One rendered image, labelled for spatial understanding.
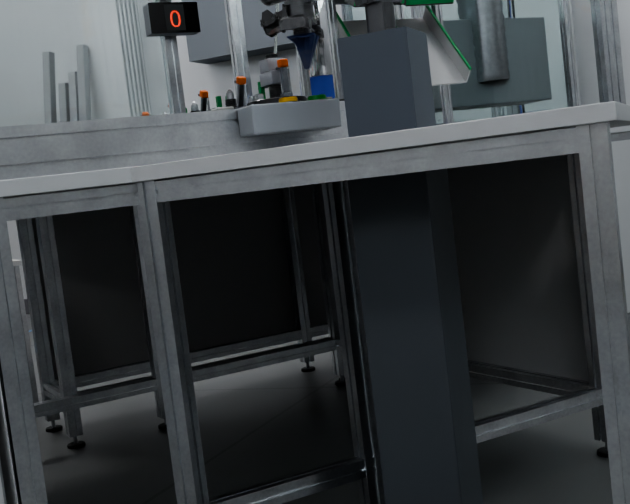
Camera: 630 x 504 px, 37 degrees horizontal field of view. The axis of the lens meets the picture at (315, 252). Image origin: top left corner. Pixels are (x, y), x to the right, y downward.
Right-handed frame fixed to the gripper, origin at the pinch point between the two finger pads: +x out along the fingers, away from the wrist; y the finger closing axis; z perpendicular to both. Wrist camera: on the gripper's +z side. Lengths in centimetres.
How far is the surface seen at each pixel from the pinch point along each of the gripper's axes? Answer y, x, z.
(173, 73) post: -13.1, -1.6, 34.4
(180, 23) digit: -10.7, -12.4, 30.4
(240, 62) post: -125, -17, 46
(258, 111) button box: 15.1, 12.4, 8.2
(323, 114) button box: 5.4, 14.0, -3.3
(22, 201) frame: 46, 25, 46
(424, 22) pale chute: -53, -11, -23
